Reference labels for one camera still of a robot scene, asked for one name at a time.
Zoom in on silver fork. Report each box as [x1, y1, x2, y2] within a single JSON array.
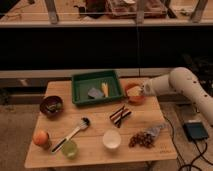
[[114, 108, 131, 128]]

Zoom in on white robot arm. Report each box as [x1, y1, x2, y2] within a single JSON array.
[[126, 67, 213, 127]]

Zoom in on white paper cup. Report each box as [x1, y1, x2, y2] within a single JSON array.
[[102, 130, 121, 150]]

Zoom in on green plastic cup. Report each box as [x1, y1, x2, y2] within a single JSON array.
[[61, 140, 78, 159]]

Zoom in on orange bowl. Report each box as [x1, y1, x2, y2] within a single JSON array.
[[124, 83, 145, 105]]

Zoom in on striped brown block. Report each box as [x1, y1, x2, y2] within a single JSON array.
[[109, 106, 126, 126]]

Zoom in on yellow banana piece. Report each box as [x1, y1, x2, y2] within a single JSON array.
[[102, 83, 109, 97]]

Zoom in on grey sponge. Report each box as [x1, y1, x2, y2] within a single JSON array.
[[88, 88, 104, 99]]

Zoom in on bunch of grapes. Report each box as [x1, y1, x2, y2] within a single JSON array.
[[128, 124, 166, 148]]

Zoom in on green plastic tray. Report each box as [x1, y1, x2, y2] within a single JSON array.
[[71, 70, 124, 106]]

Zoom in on black pedal box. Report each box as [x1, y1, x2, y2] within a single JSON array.
[[183, 122, 209, 141]]

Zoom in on dark brown bowl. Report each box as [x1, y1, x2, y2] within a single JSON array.
[[40, 96, 63, 117]]

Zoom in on orange fruit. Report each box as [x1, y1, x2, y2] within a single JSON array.
[[33, 130, 49, 146]]

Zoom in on wooden shelf with clutter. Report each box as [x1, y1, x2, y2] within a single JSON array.
[[0, 0, 213, 28]]

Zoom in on black handled spoon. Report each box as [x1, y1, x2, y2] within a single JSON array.
[[51, 117, 90, 153]]

